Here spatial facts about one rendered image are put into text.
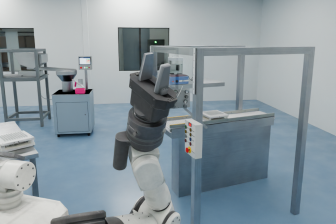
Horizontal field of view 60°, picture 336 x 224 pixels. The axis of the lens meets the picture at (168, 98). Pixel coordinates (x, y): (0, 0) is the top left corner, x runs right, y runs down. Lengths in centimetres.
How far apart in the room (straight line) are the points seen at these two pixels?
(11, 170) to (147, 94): 35
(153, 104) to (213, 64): 758
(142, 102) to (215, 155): 274
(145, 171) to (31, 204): 29
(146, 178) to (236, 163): 286
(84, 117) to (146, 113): 468
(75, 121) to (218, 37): 457
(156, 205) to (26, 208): 32
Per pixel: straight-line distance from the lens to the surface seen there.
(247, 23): 844
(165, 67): 56
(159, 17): 785
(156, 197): 83
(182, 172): 320
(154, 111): 59
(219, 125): 318
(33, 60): 613
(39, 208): 79
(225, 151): 338
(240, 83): 358
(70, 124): 535
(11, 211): 81
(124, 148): 68
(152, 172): 70
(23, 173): 76
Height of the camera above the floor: 166
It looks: 11 degrees down
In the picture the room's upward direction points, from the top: straight up
